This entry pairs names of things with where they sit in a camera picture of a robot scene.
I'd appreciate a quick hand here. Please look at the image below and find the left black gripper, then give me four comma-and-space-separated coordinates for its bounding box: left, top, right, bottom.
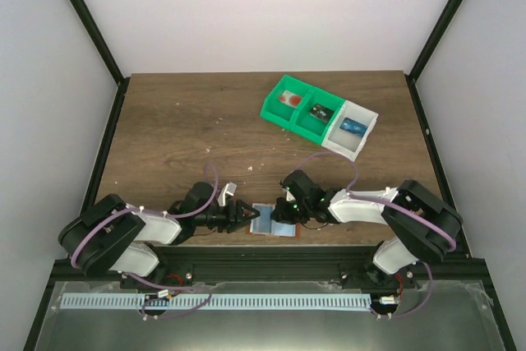
195, 200, 261, 233

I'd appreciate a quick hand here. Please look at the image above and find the brown leather card holder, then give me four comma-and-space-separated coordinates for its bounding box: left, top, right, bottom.
247, 203, 299, 238

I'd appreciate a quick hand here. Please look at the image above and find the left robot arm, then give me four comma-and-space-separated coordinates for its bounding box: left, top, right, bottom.
58, 182, 260, 289

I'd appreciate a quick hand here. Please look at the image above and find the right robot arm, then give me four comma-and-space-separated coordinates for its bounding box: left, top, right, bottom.
270, 170, 463, 288

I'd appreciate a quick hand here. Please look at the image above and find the black card in bin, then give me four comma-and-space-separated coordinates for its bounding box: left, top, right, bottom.
309, 104, 334, 123

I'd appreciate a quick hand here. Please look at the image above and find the blue card in bin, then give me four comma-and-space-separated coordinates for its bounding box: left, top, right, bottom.
339, 118, 367, 137

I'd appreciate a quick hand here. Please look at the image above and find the red white card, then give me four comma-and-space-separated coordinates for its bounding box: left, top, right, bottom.
279, 90, 302, 109

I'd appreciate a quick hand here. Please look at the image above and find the white bin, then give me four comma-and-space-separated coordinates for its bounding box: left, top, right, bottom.
321, 100, 379, 161

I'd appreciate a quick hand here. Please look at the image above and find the green bin far left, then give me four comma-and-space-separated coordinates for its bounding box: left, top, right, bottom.
260, 75, 314, 129

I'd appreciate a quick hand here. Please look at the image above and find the green bin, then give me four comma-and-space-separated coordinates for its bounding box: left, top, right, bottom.
291, 88, 344, 145
260, 75, 314, 129

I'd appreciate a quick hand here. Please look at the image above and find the green bin middle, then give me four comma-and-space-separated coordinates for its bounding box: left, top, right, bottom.
291, 88, 344, 145

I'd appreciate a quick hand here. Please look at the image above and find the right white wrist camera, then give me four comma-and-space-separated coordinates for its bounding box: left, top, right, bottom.
279, 182, 296, 202

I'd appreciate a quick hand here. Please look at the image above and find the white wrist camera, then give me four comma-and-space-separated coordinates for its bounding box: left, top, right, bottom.
279, 182, 296, 202
217, 182, 237, 207

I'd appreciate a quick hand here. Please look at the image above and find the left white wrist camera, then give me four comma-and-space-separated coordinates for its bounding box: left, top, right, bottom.
217, 182, 237, 207

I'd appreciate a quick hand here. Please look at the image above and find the black aluminium frame rail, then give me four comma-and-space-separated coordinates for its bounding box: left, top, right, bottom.
53, 246, 486, 293

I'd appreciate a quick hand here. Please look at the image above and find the light blue slotted cable duct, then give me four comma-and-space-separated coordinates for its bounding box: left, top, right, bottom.
60, 293, 371, 312

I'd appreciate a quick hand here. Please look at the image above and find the left black frame post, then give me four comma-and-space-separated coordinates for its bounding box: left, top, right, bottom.
44, 0, 126, 85

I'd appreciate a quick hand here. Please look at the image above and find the black frame post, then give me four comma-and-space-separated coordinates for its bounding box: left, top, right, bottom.
408, 0, 464, 81
44, 0, 126, 85

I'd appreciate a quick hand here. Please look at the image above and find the right black frame post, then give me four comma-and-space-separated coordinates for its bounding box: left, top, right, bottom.
408, 0, 464, 81

